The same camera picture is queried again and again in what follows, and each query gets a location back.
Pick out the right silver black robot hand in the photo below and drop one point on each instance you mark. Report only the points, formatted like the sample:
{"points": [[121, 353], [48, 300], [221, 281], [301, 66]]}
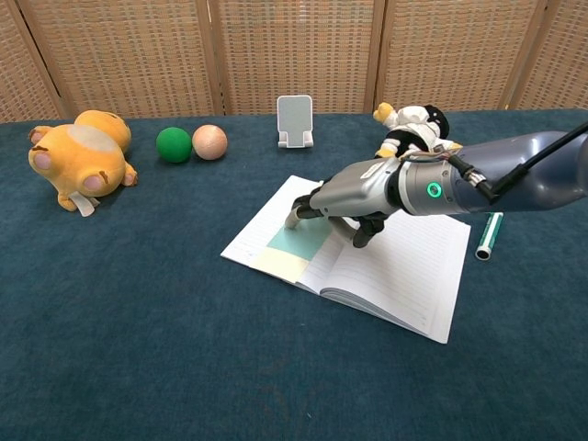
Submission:
{"points": [[353, 188]]}

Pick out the light blue paper bookmark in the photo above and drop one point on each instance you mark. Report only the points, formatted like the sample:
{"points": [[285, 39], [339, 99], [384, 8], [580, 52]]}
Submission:
{"points": [[294, 248]]}

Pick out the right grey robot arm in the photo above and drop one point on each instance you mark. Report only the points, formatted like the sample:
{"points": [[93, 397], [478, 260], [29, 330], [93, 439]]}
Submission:
{"points": [[505, 179]]}

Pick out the open white lined notebook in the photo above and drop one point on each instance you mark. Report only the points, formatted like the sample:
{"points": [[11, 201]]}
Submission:
{"points": [[395, 280]]}

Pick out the black white plush doll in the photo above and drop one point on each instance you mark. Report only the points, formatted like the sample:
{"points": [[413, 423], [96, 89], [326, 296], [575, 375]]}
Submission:
{"points": [[409, 128]]}

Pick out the white grey phone stand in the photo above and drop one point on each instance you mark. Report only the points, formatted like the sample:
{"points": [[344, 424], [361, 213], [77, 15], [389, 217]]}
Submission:
{"points": [[295, 119]]}

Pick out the teal pen with black cap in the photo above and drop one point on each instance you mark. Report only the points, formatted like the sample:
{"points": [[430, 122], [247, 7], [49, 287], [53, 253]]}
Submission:
{"points": [[488, 236]]}

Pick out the woven bamboo folding screen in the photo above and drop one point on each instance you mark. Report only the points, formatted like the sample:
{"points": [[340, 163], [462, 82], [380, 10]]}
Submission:
{"points": [[294, 50]]}

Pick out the pink ball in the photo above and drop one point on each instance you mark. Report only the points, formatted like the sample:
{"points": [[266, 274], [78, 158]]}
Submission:
{"points": [[209, 142]]}

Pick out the green ball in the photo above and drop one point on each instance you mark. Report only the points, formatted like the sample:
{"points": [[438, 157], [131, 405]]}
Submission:
{"points": [[173, 144]]}

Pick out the dark blue table cloth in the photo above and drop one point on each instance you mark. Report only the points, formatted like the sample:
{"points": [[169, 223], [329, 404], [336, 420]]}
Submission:
{"points": [[138, 321]]}

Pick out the yellow plush toy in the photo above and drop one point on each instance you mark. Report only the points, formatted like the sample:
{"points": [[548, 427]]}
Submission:
{"points": [[78, 156]]}

